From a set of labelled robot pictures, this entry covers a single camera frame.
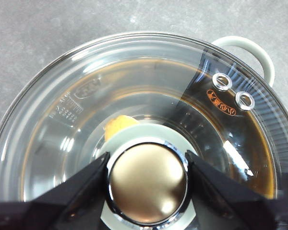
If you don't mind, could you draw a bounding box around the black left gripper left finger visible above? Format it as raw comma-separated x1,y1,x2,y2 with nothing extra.
0,151,111,230

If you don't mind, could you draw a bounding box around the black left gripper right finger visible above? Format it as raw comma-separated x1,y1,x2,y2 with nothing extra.
185,150,288,230

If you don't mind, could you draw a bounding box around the glass lid with green knob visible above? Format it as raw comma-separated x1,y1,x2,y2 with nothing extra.
0,32,288,230

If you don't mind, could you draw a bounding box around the yellow corn cob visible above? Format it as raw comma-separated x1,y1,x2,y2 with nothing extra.
104,115,140,142

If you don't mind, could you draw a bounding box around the sage green electric pot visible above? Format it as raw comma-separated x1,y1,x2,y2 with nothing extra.
0,31,288,230

